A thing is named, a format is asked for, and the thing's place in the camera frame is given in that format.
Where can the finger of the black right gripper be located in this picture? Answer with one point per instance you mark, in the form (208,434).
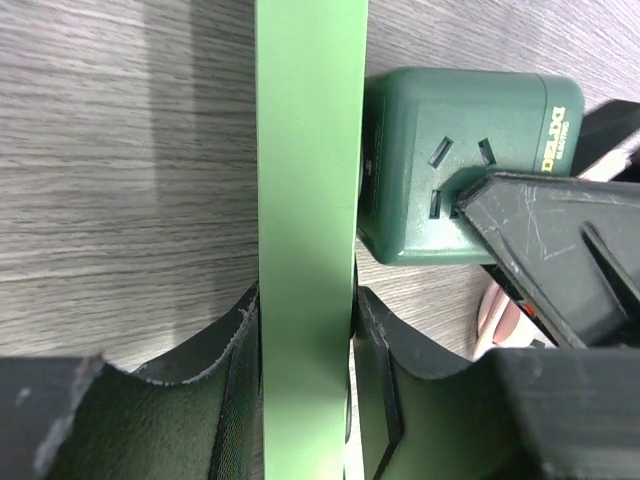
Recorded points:
(569,247)
(603,129)

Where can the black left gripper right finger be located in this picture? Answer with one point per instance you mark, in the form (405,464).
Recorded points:
(427,413)

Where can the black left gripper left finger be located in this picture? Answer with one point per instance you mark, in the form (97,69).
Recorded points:
(187,414)

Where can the dark green cube adapter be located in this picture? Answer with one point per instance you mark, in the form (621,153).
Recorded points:
(430,133)

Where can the green power strip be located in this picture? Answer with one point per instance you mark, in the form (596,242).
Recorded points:
(310,62)

